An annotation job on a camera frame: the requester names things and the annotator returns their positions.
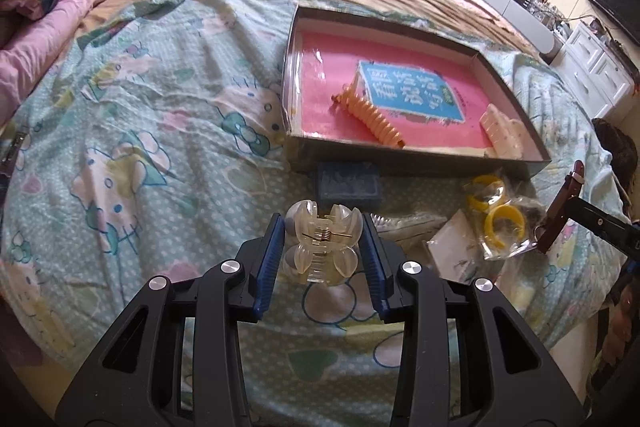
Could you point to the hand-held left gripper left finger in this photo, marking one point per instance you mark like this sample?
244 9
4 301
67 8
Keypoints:
270 267

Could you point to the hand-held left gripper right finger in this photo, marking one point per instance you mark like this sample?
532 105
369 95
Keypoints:
372 267

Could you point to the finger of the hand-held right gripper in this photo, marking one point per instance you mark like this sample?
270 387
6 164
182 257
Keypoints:
600 219

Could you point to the white comb hair clip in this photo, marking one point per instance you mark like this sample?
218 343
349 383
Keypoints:
415 224

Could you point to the clear hair claw clip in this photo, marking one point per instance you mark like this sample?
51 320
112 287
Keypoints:
322 232

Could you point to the small blue box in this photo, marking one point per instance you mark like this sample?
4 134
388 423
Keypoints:
350 187

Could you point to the cardboard box with pink lining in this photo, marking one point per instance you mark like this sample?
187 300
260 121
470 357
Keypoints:
330 107

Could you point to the dark brown plush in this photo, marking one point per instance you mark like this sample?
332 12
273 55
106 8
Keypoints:
612 142

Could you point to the cream hair clip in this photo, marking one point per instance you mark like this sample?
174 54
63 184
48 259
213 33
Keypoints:
500 129

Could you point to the white dresser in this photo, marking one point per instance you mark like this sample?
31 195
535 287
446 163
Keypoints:
590 57

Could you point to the rounded white cabinet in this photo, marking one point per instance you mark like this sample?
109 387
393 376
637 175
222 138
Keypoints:
520 17

